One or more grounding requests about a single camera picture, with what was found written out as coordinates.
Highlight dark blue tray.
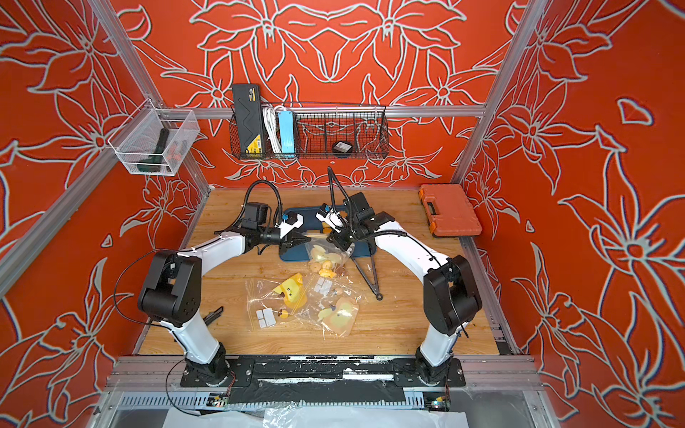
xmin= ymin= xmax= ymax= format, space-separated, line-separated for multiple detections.
xmin=280 ymin=206 xmax=376 ymax=262

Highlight bag with cream bear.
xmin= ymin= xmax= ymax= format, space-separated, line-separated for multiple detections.
xmin=305 ymin=235 xmax=352 ymax=279

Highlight black metal tongs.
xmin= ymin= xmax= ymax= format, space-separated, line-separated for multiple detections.
xmin=351 ymin=254 xmax=384 ymax=301

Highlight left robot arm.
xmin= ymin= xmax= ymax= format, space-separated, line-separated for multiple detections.
xmin=137 ymin=179 xmax=310 ymax=385

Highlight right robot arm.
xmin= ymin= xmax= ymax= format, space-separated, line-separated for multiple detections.
xmin=317 ymin=167 xmax=483 ymax=386

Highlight bag with yellow duck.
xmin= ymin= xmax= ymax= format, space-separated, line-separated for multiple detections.
xmin=245 ymin=273 xmax=309 ymax=331

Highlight orange tool case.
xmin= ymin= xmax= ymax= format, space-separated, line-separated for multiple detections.
xmin=418 ymin=184 xmax=483 ymax=238

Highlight black box in basket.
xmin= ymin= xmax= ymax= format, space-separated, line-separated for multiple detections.
xmin=232 ymin=84 xmax=265 ymax=158

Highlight light blue power bank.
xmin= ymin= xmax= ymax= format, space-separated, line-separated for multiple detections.
xmin=278 ymin=111 xmax=296 ymax=159

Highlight black wire wall basket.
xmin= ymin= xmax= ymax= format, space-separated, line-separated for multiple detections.
xmin=228 ymin=103 xmax=390 ymax=161

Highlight white coiled cable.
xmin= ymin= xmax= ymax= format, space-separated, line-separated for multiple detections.
xmin=263 ymin=105 xmax=285 ymax=156

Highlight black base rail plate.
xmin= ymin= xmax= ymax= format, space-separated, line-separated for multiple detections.
xmin=180 ymin=355 xmax=466 ymax=408

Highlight dark green screwdriver handle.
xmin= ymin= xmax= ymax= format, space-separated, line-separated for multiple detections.
xmin=137 ymin=128 xmax=169 ymax=173

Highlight clear acrylic wall bin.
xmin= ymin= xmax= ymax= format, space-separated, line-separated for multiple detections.
xmin=107 ymin=99 xmax=200 ymax=177

